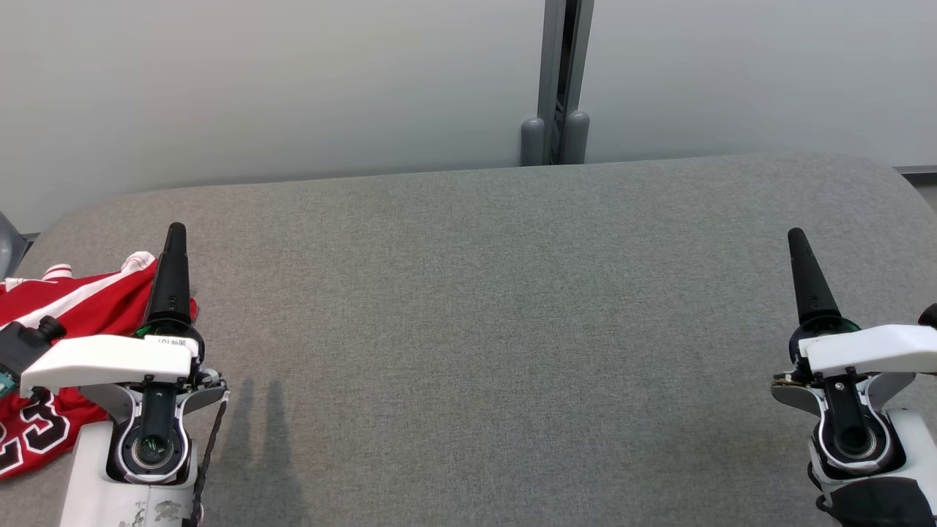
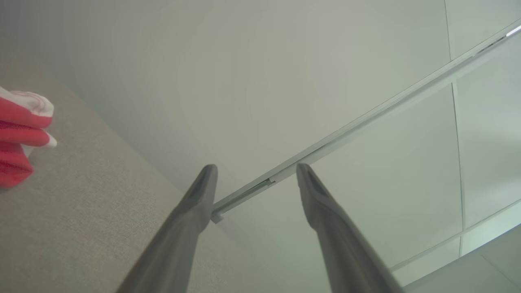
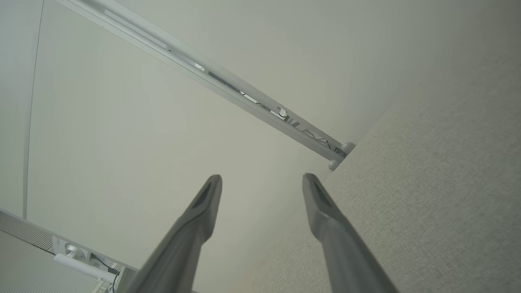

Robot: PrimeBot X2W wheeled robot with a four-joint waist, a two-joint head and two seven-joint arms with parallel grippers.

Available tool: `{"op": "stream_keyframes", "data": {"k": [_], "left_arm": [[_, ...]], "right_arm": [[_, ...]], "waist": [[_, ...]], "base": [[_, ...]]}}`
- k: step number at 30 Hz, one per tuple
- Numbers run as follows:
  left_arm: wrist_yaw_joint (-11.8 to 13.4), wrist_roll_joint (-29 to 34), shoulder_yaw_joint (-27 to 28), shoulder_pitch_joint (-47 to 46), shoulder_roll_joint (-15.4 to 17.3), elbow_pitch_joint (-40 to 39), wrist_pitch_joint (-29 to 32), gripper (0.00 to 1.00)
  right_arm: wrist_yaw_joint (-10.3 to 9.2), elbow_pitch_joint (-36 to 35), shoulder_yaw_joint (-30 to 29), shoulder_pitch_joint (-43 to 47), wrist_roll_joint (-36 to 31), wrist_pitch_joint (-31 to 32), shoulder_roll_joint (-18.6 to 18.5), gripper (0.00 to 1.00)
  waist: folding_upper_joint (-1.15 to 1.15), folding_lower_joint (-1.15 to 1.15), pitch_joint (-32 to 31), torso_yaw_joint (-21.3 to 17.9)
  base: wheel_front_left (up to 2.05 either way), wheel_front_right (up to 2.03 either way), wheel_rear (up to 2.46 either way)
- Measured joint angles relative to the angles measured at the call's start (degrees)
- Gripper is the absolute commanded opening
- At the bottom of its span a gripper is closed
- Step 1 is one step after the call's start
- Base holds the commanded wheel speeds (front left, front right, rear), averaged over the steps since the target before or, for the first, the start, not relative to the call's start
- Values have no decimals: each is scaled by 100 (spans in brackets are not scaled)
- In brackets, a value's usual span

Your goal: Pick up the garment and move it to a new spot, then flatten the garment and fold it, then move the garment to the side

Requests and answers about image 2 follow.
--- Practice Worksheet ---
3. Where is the white ceiling light track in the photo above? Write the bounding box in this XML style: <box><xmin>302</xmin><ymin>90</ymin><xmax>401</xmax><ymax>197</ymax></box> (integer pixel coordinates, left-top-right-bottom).
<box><xmin>211</xmin><ymin>18</ymin><xmax>521</xmax><ymax>224</ymax></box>

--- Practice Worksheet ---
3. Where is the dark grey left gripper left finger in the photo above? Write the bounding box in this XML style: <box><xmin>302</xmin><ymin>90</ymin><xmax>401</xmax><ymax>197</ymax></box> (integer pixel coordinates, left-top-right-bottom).
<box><xmin>116</xmin><ymin>164</ymin><xmax>218</xmax><ymax>293</ymax></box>

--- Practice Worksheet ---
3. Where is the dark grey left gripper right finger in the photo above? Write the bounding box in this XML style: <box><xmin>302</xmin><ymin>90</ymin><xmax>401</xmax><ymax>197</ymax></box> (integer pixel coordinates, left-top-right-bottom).
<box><xmin>296</xmin><ymin>163</ymin><xmax>404</xmax><ymax>293</ymax></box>

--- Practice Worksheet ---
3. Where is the red jersey with black lettering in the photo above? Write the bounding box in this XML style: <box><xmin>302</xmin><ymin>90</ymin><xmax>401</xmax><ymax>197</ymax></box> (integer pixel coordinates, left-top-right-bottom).
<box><xmin>0</xmin><ymin>85</ymin><xmax>58</xmax><ymax>188</ymax></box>

